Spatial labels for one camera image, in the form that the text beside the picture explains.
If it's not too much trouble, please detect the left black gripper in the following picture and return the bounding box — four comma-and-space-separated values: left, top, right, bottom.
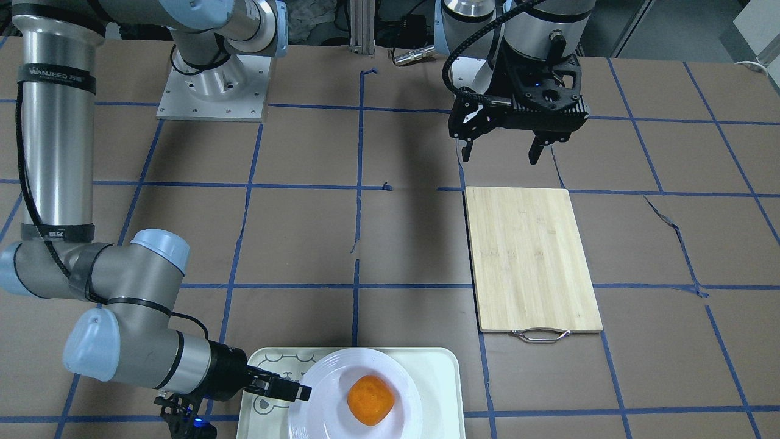
448, 54, 590, 166

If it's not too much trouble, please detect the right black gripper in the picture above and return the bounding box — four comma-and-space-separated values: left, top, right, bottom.
155, 341, 312, 438

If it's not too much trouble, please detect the white round plate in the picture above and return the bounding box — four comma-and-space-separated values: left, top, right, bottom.
287, 348, 422, 438

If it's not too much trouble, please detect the orange fruit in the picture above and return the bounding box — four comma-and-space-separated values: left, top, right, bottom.
347, 375, 395, 427

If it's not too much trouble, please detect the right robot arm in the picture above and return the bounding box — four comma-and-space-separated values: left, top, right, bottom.
2, 1, 311, 438

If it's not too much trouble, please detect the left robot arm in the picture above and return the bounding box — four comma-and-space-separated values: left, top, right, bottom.
434, 1, 595, 165

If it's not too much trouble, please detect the cream bear tray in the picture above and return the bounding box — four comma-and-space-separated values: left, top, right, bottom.
236, 348, 466, 438

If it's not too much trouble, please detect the silver metal connector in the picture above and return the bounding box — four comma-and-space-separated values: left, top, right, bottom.
388, 45, 437, 67

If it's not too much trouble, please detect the wooden cutting board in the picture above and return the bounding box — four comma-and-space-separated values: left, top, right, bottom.
464, 186, 603, 343

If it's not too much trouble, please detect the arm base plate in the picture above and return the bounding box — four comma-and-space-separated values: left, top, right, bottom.
157, 54, 275, 122
470, 53, 498, 94

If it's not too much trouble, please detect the aluminium frame post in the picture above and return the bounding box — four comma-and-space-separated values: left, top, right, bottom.
348, 0, 377, 55

